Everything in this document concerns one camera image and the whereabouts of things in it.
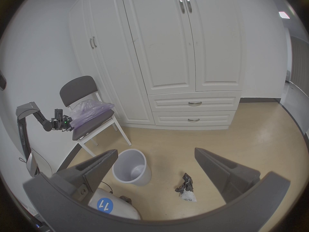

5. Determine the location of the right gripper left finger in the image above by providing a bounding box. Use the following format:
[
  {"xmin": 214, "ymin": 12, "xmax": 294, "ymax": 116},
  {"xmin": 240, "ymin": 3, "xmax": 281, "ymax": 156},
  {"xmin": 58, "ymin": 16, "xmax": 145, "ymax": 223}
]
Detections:
[{"xmin": 51, "ymin": 149, "xmax": 119, "ymax": 205}]

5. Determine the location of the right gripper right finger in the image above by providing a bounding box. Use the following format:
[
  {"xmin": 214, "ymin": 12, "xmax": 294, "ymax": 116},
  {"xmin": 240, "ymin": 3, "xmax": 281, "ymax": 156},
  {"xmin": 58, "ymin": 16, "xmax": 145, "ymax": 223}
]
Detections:
[{"xmin": 194, "ymin": 148, "xmax": 262, "ymax": 205}]

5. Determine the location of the purple plastic bag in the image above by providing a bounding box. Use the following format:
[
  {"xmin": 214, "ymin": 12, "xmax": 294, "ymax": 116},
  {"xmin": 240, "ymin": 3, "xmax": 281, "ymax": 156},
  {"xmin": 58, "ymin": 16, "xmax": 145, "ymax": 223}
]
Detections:
[{"xmin": 70, "ymin": 100, "xmax": 115, "ymax": 129}]

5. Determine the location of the black plastic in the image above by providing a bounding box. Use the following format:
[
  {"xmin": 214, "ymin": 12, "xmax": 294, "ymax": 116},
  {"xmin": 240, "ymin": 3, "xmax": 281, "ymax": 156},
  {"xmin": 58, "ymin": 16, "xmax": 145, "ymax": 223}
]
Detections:
[{"xmin": 175, "ymin": 173, "xmax": 195, "ymax": 195}]

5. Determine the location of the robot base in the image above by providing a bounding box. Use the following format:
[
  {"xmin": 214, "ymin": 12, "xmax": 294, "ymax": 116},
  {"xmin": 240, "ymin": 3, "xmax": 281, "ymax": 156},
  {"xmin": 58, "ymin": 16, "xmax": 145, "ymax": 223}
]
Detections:
[{"xmin": 25, "ymin": 148, "xmax": 141, "ymax": 220}]

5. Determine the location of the white trash bin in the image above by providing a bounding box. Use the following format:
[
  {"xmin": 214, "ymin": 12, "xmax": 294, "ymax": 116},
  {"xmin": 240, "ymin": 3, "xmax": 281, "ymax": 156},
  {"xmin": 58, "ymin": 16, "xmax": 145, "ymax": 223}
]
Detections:
[{"xmin": 112, "ymin": 149, "xmax": 152, "ymax": 187}]

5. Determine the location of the white chair dark grey seat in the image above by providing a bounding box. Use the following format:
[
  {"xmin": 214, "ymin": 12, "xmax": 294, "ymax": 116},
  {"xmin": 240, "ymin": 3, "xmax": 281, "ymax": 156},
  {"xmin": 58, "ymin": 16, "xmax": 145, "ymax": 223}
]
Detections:
[{"xmin": 60, "ymin": 76, "xmax": 132, "ymax": 157}]

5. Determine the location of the crumpled white printed paper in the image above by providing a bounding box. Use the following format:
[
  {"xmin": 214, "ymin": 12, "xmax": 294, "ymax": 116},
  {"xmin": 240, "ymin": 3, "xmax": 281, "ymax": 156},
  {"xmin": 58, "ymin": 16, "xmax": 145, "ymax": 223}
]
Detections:
[{"xmin": 179, "ymin": 189, "xmax": 197, "ymax": 203}]

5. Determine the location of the white wardrobe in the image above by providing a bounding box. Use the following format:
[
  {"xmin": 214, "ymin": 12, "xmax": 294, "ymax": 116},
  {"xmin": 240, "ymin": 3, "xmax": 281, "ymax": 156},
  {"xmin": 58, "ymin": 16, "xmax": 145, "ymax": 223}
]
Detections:
[{"xmin": 69, "ymin": 0, "xmax": 247, "ymax": 131}]

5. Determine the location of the grey curtain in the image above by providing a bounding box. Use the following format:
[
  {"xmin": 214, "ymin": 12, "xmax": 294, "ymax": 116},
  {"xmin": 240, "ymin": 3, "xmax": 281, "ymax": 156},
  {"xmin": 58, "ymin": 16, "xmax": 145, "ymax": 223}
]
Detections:
[{"xmin": 290, "ymin": 35, "xmax": 309, "ymax": 92}]

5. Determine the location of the black cable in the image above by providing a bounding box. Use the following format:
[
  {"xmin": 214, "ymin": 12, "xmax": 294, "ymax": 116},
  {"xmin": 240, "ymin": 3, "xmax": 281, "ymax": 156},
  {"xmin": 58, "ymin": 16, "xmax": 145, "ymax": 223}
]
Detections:
[{"xmin": 100, "ymin": 181, "xmax": 114, "ymax": 194}]

